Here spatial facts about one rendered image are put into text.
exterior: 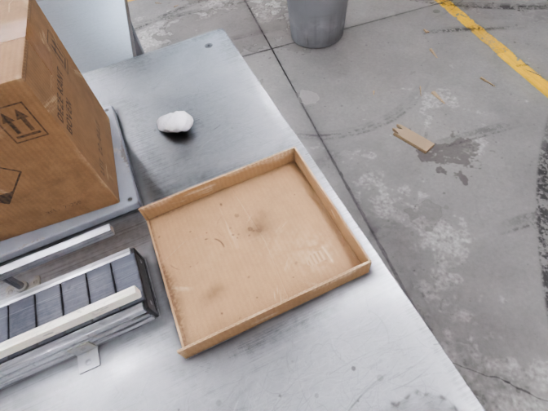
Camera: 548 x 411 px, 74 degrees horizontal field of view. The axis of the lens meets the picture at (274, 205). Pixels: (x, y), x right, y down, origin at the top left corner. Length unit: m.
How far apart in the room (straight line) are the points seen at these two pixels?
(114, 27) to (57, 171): 0.68
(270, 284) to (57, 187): 0.37
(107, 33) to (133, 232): 0.69
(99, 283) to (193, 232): 0.17
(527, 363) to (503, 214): 0.59
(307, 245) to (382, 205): 1.09
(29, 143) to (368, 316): 0.54
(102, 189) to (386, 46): 2.11
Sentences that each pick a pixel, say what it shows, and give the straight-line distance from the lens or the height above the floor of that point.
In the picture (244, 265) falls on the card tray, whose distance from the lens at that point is 0.59.
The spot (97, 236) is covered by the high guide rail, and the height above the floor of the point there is 0.96.
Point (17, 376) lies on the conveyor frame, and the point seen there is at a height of 0.84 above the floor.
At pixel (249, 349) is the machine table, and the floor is 0.83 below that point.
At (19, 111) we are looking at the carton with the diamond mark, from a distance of 0.58.
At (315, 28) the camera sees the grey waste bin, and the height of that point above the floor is 0.14.
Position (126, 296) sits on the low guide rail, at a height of 0.91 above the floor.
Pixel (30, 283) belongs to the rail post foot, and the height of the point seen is 0.83.
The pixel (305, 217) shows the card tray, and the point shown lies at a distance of 0.63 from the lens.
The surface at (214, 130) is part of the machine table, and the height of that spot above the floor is 0.83.
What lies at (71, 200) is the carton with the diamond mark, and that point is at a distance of 0.70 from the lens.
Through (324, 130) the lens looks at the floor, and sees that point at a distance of 1.94.
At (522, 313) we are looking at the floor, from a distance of 1.62.
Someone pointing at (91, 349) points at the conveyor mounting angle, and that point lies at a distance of 0.63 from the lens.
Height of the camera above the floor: 1.37
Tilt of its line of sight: 56 degrees down
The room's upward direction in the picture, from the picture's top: 9 degrees counter-clockwise
